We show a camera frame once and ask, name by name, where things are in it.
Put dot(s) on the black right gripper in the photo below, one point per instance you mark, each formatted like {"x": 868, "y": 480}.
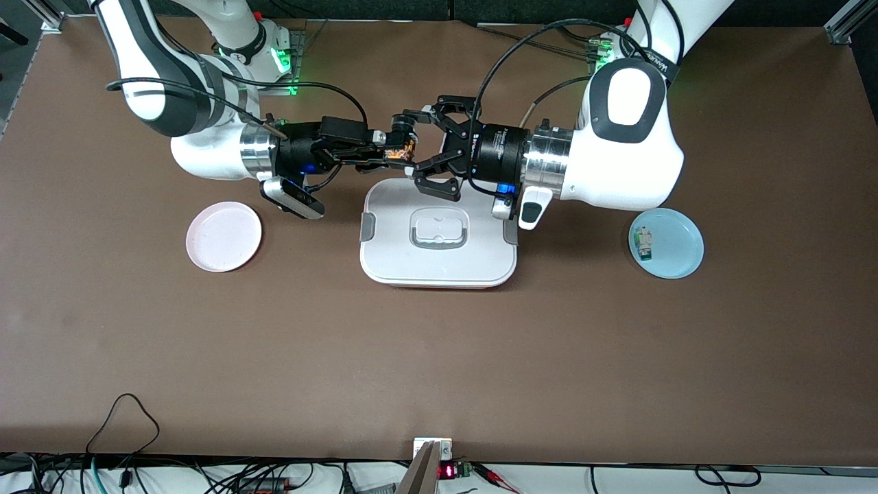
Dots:
{"x": 296, "y": 148}

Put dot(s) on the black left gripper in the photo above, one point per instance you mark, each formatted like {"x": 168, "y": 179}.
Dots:
{"x": 499, "y": 152}

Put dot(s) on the orange black push-button switch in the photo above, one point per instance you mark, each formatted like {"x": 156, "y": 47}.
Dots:
{"x": 401, "y": 152}

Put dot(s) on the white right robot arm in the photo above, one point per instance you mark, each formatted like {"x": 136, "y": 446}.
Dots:
{"x": 206, "y": 154}

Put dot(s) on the white lunch box grey clips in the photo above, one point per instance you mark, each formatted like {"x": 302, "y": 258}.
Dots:
{"x": 439, "y": 264}

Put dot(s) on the pink round plate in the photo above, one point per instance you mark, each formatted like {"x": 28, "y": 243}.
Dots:
{"x": 223, "y": 237}

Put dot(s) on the light blue round plate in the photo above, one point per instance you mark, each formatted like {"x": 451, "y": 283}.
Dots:
{"x": 686, "y": 259}

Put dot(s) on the red digit display board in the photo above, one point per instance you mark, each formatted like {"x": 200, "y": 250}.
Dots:
{"x": 447, "y": 471}

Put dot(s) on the red clip leads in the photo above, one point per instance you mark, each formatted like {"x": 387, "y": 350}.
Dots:
{"x": 504, "y": 484}

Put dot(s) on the orange black connector device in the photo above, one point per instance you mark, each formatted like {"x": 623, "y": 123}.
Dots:
{"x": 264, "y": 486}

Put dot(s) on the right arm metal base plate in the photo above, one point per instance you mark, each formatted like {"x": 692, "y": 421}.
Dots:
{"x": 299, "y": 41}

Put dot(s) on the white green push-button switch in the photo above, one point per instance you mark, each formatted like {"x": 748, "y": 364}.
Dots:
{"x": 645, "y": 243}

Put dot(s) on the aluminium camera post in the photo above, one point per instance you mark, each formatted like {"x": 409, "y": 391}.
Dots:
{"x": 422, "y": 473}

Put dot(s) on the aluminium frame profile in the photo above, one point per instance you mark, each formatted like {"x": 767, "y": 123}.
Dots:
{"x": 847, "y": 24}
{"x": 51, "y": 17}

